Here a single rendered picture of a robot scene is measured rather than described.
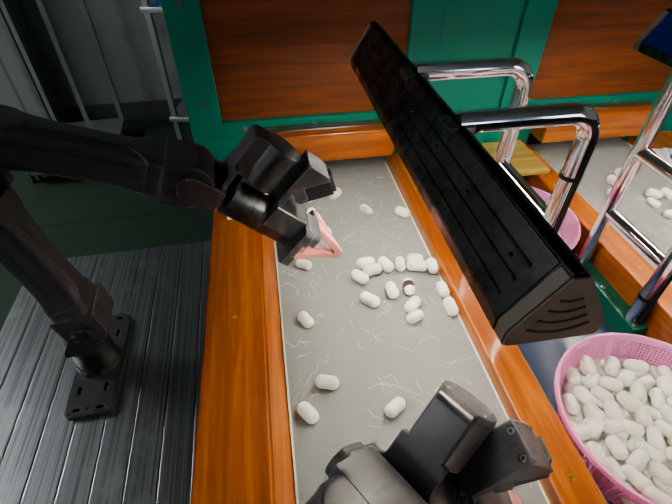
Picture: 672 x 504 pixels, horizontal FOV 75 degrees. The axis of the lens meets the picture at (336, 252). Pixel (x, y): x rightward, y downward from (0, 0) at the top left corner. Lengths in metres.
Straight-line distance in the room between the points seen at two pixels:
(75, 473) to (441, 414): 0.55
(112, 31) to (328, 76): 2.32
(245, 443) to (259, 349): 0.14
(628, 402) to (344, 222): 0.58
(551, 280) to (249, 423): 0.43
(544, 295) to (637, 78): 1.10
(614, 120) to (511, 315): 1.01
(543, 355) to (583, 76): 0.72
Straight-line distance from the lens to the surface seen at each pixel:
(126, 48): 3.25
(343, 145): 1.03
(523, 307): 0.34
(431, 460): 0.42
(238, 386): 0.65
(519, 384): 0.69
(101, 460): 0.77
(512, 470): 0.46
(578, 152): 0.58
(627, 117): 1.33
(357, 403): 0.65
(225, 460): 0.61
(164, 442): 0.75
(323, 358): 0.69
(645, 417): 0.77
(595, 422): 0.73
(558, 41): 1.22
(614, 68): 1.34
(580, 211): 1.05
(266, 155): 0.56
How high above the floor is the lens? 1.31
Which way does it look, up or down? 42 degrees down
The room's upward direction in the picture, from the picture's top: straight up
